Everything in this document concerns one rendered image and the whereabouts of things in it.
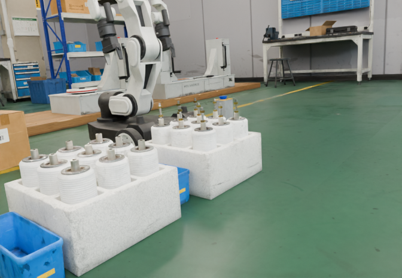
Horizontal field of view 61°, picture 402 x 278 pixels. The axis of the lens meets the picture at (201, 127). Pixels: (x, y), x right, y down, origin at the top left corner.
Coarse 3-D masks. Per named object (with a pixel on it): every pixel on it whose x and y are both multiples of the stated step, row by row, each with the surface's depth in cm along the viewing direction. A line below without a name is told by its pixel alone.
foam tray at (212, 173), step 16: (224, 144) 137; (240, 144) 141; (256, 144) 151; (160, 160) 141; (176, 160) 135; (192, 160) 130; (208, 160) 125; (224, 160) 133; (240, 160) 142; (256, 160) 152; (192, 176) 131; (208, 176) 126; (224, 176) 133; (240, 176) 143; (192, 192) 133; (208, 192) 128
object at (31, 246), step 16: (0, 224) 98; (16, 224) 99; (32, 224) 91; (0, 240) 98; (16, 240) 101; (32, 240) 93; (48, 240) 86; (0, 256) 83; (16, 256) 75; (32, 256) 76; (48, 256) 80; (0, 272) 86; (16, 272) 77; (32, 272) 77; (48, 272) 80; (64, 272) 84
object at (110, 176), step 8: (120, 160) 98; (128, 160) 101; (96, 168) 99; (104, 168) 96; (112, 168) 96; (120, 168) 98; (128, 168) 101; (104, 176) 97; (112, 176) 97; (120, 176) 98; (128, 176) 100; (104, 184) 98; (112, 184) 97; (120, 184) 98
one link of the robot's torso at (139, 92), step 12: (132, 48) 185; (132, 60) 187; (156, 60) 200; (132, 72) 192; (144, 72) 191; (156, 72) 198; (132, 84) 198; (144, 84) 202; (132, 96) 199; (144, 96) 200; (132, 108) 198; (144, 108) 204
